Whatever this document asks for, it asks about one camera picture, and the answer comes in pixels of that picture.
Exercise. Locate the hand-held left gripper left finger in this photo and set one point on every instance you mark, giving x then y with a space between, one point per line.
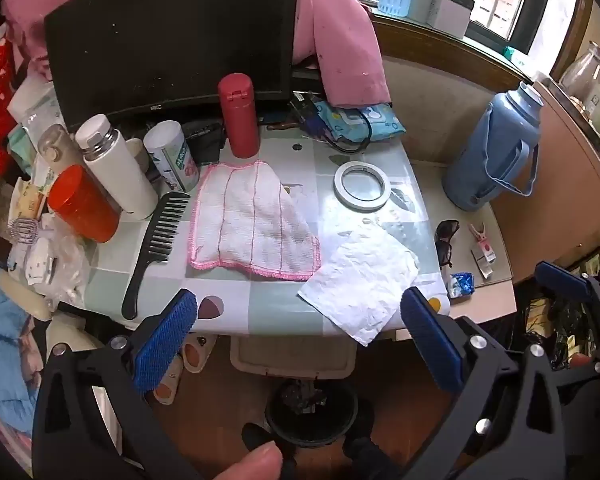
165 340

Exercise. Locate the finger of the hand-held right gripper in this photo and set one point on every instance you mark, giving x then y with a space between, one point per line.
560 280
598 367

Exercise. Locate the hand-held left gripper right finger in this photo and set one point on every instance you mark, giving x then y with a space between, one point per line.
430 342

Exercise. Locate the white paper tissue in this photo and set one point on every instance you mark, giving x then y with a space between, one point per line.
365 280

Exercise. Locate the black round trash bin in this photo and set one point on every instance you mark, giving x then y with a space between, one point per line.
310 425

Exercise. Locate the person's left hand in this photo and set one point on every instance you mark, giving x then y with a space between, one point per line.
250 462

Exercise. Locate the beige slipper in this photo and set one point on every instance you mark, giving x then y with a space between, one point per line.
167 385
200 352

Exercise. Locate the black plastic bag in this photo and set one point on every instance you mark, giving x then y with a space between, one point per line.
560 325

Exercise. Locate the blue and white small packet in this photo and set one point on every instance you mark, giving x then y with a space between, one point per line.
461 285

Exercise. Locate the wooden cabinet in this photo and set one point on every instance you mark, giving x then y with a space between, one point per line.
555 200

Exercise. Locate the black comb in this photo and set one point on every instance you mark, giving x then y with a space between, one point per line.
160 240

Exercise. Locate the black sunglasses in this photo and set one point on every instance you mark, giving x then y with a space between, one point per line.
447 240

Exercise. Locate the clear plastic bag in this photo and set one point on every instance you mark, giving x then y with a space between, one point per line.
65 270

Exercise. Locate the beige plastic stool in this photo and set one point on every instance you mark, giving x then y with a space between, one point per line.
292 357

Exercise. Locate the black shoe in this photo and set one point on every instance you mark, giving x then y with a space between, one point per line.
365 455

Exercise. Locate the cream padded chair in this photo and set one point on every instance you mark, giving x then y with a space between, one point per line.
30 300

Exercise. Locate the blue thermos jug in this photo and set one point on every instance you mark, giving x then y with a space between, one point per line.
485 155

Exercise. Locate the white dishcloth with pink edge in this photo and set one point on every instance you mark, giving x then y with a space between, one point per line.
250 220

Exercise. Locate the orange plastic cup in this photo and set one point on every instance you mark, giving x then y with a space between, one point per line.
82 205

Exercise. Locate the light blue cloth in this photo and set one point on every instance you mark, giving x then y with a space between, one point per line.
5 330

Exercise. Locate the white steel-neck thermos bottle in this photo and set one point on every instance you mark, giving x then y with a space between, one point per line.
120 175

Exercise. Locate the white tape roll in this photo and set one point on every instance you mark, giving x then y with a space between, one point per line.
341 190

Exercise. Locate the silver hair claw clip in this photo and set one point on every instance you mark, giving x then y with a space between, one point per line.
22 231

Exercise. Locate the white canister with green label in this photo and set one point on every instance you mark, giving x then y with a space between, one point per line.
172 157

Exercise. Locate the yellow packet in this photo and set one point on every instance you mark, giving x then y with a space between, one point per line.
27 202

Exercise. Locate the black pouch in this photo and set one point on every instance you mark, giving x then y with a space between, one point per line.
205 142

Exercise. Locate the glass jar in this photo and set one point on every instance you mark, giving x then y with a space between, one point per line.
582 77

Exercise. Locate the small beige flask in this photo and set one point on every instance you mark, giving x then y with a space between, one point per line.
55 146

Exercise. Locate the blue patterned wipes pack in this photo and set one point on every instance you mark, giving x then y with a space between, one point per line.
380 122

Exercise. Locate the teal packet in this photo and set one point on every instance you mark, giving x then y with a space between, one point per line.
515 56

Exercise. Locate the red thermos bottle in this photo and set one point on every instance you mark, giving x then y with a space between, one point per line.
238 115

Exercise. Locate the white box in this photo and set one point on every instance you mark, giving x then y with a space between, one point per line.
450 12

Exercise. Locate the black computer monitor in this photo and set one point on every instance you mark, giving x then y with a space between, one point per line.
170 35

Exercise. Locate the pink cloth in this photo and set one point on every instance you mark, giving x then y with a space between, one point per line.
345 45

